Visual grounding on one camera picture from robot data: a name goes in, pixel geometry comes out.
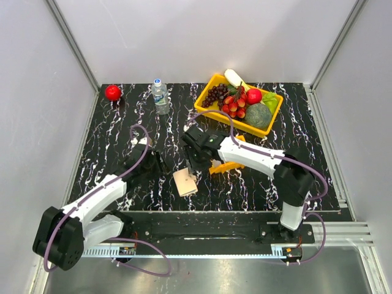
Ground small yellow card bin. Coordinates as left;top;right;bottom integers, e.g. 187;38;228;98
209;134;247;176

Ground beige leather card holder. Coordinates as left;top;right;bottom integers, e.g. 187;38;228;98
173;168;198;197

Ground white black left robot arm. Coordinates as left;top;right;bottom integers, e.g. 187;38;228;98
32;138;167;271

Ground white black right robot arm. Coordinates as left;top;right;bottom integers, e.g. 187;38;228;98
181;126;314;243

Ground red cherry bunch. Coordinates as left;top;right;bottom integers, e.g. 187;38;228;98
220;86;247;120

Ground purple grape bunch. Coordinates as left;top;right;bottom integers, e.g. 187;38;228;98
202;83;229;109

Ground green netted melon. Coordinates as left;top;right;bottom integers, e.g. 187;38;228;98
244;104;273;129

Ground large yellow fruit tray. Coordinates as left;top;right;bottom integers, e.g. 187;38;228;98
194;74;284;137

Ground clear plastic water bottle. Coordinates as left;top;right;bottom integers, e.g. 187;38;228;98
151;78;170;115

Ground red apple in tray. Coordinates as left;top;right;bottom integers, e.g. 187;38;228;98
246;88;262;105

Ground white radish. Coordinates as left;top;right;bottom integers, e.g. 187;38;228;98
224;69;246;87

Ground red apple on table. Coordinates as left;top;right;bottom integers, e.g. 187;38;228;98
105;85;122;101

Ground green leafy vegetable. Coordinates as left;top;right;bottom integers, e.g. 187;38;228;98
262;92;279;115

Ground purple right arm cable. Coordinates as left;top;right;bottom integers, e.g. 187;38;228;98
183;110;329;266

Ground aluminium frame rail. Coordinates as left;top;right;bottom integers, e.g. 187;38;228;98
44;0;100;93

